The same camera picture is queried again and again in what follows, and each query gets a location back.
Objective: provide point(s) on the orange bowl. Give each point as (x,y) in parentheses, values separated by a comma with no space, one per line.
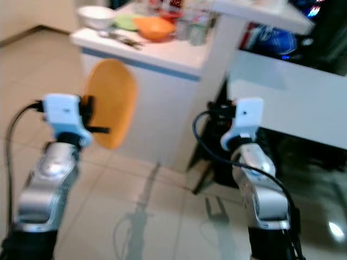
(154,28)

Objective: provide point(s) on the white low cabinet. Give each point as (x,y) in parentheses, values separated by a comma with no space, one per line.
(293,97)

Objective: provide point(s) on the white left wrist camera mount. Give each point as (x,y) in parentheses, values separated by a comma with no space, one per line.
(64,116)

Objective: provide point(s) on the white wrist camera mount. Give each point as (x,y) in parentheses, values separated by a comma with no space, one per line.
(245,119)
(64,116)

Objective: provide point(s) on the metal cutlery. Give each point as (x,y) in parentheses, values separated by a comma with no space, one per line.
(123,39)

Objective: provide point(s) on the black bin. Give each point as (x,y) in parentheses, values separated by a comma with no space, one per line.
(219,170)

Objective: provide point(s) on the white bowl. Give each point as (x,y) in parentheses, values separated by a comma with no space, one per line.
(95,16)

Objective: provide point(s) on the white counter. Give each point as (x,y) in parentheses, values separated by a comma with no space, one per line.
(168,108)

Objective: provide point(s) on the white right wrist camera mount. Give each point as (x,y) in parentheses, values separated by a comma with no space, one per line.
(245,119)

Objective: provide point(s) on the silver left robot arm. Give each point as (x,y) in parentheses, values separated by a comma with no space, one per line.
(46,189)

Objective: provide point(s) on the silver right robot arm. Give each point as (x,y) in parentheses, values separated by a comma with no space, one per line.
(265,189)

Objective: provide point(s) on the white raised shelf slab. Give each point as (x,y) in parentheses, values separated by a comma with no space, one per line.
(265,13)

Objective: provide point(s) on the green plate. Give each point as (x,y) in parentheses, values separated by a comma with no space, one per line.
(124,22)

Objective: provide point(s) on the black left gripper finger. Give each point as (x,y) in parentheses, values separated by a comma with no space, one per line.
(98,130)

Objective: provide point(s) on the blue bag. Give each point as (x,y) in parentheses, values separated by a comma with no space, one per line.
(274,42)

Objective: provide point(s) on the orange plate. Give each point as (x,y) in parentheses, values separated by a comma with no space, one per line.
(114,100)

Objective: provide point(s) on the clear drinking glass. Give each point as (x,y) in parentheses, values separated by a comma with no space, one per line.
(198,32)

